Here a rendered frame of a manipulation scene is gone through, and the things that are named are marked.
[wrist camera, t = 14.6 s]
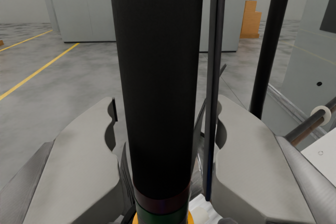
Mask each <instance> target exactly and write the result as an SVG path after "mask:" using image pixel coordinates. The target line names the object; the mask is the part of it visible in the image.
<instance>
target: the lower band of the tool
mask: <svg viewBox="0 0 336 224"><path fill-rule="evenodd" d="M132 224H138V218H137V213H136V214H135V216H134V218H133V222H132ZM188 224H194V220H193V217H192V214H191V212H190V211H189V210H188Z"/></svg>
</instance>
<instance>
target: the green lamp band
mask: <svg viewBox="0 0 336 224"><path fill-rule="evenodd" d="M134 197H135V196H134ZM189 201H190V193H189V196H188V199H187V201H186V203H185V204H184V205H183V206H182V207H181V208H180V209H178V210H177V211H175V212H173V213H170V214H162V215H160V214H153V213H150V212H148V211H146V210H145V209H143V208H142V207H141V206H140V205H139V203H138V202H137V200H136V197H135V205H136V210H137V213H138V215H139V216H140V218H141V219H142V220H143V221H144V222H145V223H147V224H177V223H178V222H180V221H181V220H182V219H183V218H184V217H185V215H186V213H187V211H188V208H189Z"/></svg>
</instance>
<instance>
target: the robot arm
mask: <svg viewBox="0 0 336 224"><path fill-rule="evenodd" d="M116 122H118V116H117V109H116V101H115V97H105V98H103V99H102V100H101V101H99V102H98V103H96V104H95V105H93V106H92V107H91V108H89V109H88V110H86V111H85V112H84V113H82V114H81V115H79V116H78V117H77V118H75V119H74V120H73V121H72V122H71V123H70V124H68V125H67V126H66V127H65V128H64V129H63V130H62V131H61V132H60V133H59V135H58V136H57V137H56V138H55V139H54V140H53V141H50V142H45V143H44V144H43V145H42V146H41V147H40V148H39V149H38V150H37V151H36V152H35V154H34V155H33V156H32V157H31V158H30V159H29V160H28V161H27V162H26V163H25V164H24V166H23V167H22V168H21V169H20V170H19V171H18V172H17V173H16V174H15V175H14V176H13V178H12V179H11V180H10V181H9V182H8V183H7V184H6V185H5V186H4V187H3V188H2V189H1V191H0V224H120V223H119V222H114V221H115V220H116V219H117V218H118V217H119V216H120V215H121V214H122V212H123V210H124V207H125V204H124V195H123V186H122V180H121V174H120V168H119V162H118V157H117V156H116V155H115V154H114V153H113V152H112V151H113V149H114V148H115V146H116V139H115V133H114V125H115V123H116ZM216 124H217V128H216V135H215V143H216V145H217V146H218V148H219V149H220V150H219V151H218V152H217V154H216V158H215V165H214V172H213V178H212V193H211V204H212V207H213V209H214V210H215V211H216V212H217V213H218V214H219V215H220V216H222V217H223V218H221V219H220V220H219V221H218V223H217V224H336V187H335V186H334V185H333V184H332V183H331V182H330V181H329V180H328V179H327V178H326V177H325V176H324V175H323V174H322V173H321V172H320V171H319V170H318V169H317V168H316V167H315V166H314V165H313V164H312V163H311V162H310V161H309V160H308V159H307V158H306V157H305V156H304V155H303V154H302V153H301V152H300V151H299V150H298V149H297V148H295V147H294V146H293V145H292V144H291V143H290V142H289V141H288V140H287V139H286V138H285V137H284V136H278V135H275V134H274V133H273V132H272V131H271V130H270V129H269V128H268V127H267V126H266V125H265V124H264V123H263V122H262V121H261V120H260V119H258V118H257V117H256V116H255V115H253V114H252V113H250V112H249V111H247V110H246V109H244V108H243V107H241V106H239V105H238V104H236V103H235V102H233V101H232V100H230V99H229V98H227V97H225V96H224V95H221V94H219V95H218V101H217V114H216Z"/></svg>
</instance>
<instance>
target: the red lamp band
mask: <svg viewBox="0 0 336 224"><path fill-rule="evenodd" d="M132 181H133V189H134V195H135V198H136V200H137V202H138V203H139V204H140V205H141V206H142V207H143V208H144V209H146V210H148V211H150V212H153V213H157V214H165V213H170V212H173V211H175V210H177V209H179V208H180V207H181V206H182V205H183V204H184V203H185V202H186V201H187V199H188V197H189V194H190V187H191V173H190V181H189V183H188V185H187V187H186V188H185V189H184V191H182V192H181V193H180V194H178V195H176V196H174V197H171V198H166V199H156V198H151V197H148V196H146V195H144V194H142V193H141V192H140V191H139V190H138V189H137V188H136V186H135V184H134V180H133V177H132Z"/></svg>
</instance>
